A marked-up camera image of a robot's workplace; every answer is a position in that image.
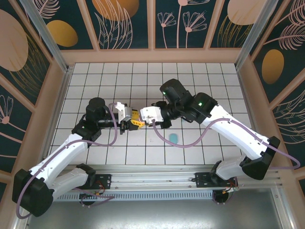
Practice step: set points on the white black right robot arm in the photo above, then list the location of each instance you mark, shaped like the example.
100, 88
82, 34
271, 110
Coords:
238, 143

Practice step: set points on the teal earbud charging case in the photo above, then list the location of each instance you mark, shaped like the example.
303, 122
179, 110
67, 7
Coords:
173, 138

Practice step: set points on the wall panel golden oval feather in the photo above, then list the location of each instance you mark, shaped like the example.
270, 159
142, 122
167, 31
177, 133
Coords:
272, 66

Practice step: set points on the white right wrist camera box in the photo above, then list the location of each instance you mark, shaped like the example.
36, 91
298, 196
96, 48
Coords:
151, 114

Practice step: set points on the wall panel with golden oval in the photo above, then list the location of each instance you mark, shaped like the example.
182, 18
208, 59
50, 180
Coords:
62, 33

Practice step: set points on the aluminium frame rail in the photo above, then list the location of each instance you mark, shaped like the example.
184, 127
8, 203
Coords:
284, 210
22, 224

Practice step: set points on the wall panel pink leaf lines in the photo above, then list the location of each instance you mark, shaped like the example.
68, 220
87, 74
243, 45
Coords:
293, 124

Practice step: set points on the wall panel with pink flowers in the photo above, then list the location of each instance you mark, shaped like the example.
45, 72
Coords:
181, 28

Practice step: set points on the wall panel single pink flower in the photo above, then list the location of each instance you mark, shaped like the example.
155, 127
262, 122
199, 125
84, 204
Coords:
12, 133

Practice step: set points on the wall panel peach disc gold leaf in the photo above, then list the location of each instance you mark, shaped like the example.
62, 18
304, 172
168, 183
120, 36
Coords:
238, 12

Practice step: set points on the wall panel orange circle leaves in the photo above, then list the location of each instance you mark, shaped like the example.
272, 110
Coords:
114, 12

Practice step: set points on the aluminium table edge rail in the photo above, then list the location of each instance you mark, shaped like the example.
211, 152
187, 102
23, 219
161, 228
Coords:
60, 107
249, 107

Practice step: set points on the aluminium frame post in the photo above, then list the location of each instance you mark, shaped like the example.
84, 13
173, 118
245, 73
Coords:
50, 40
255, 35

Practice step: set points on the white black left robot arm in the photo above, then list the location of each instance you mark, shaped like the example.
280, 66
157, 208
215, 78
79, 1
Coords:
69, 149

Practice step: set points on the wall panel large peach circle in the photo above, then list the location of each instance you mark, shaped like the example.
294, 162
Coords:
12, 43

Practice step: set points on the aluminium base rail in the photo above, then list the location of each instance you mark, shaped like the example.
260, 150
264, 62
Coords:
155, 179

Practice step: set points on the grey metal sheet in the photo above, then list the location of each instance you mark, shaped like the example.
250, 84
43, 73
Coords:
155, 214

